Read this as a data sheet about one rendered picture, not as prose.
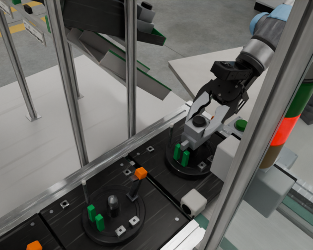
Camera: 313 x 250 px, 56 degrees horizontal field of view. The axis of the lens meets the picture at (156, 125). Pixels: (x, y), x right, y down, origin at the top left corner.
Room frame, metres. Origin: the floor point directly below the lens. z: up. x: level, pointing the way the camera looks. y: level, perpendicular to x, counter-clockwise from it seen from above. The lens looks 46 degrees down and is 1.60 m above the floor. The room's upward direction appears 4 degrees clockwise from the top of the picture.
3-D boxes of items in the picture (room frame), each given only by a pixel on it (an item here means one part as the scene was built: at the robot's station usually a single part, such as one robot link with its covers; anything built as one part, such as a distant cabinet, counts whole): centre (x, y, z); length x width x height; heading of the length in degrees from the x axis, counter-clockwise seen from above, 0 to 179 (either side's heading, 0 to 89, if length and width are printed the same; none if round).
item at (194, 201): (0.36, -0.10, 0.97); 0.05 x 0.05 x 0.04; 46
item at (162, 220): (0.32, 0.08, 1.01); 0.24 x 0.24 x 0.13; 46
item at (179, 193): (0.50, -0.10, 0.96); 0.24 x 0.24 x 0.02; 46
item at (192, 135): (0.49, -0.09, 1.08); 0.08 x 0.04 x 0.07; 136
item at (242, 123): (0.64, -0.26, 0.96); 0.04 x 0.04 x 0.02
